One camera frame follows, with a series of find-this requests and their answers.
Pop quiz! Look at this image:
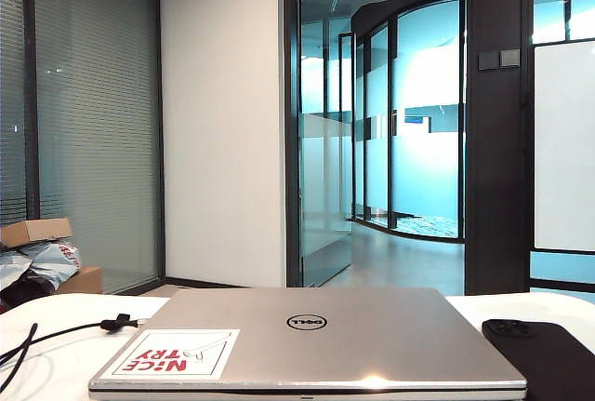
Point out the grey mailer bag red print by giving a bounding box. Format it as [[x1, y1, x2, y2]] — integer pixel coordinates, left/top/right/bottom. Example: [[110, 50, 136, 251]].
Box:
[[27, 241, 83, 291]]

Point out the black smartphone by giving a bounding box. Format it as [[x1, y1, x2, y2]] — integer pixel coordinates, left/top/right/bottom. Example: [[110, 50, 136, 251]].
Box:
[[482, 318, 595, 401]]

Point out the plain grey plastic bag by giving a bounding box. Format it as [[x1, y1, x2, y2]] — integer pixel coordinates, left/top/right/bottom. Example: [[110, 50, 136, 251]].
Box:
[[0, 251, 36, 288]]

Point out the grey wall switch panel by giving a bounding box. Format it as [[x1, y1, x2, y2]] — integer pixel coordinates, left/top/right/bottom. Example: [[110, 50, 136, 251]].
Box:
[[499, 47, 522, 68]]

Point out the glass door black frame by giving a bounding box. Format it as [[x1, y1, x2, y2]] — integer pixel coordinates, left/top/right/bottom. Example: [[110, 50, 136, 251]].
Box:
[[297, 31, 358, 288]]

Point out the large brown cardboard box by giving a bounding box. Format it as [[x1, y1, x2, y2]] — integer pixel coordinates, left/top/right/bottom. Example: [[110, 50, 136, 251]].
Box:
[[55, 265, 103, 295]]

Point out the white Nice Try sticker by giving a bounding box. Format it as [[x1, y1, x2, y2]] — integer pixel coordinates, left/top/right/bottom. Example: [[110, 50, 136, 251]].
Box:
[[97, 328, 241, 380]]

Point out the dark wall switch panel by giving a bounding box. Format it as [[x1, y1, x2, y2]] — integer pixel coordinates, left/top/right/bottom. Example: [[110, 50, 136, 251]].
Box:
[[478, 50, 501, 71]]

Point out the dark plastic bag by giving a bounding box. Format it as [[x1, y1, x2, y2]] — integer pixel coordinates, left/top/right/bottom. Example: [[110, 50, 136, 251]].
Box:
[[0, 274, 60, 312]]

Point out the black charging cable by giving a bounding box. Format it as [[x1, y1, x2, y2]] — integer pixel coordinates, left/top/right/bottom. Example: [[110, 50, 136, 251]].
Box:
[[0, 313, 143, 377]]

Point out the whiteboard on black rolling stand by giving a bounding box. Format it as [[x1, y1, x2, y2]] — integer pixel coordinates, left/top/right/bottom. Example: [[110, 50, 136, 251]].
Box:
[[519, 37, 595, 253]]

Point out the small open cardboard box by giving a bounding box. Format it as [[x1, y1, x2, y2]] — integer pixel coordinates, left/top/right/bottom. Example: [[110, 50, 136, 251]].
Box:
[[0, 217, 73, 247]]

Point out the silver Dell laptop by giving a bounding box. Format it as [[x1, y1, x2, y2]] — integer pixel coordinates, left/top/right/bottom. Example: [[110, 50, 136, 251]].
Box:
[[86, 286, 529, 401]]

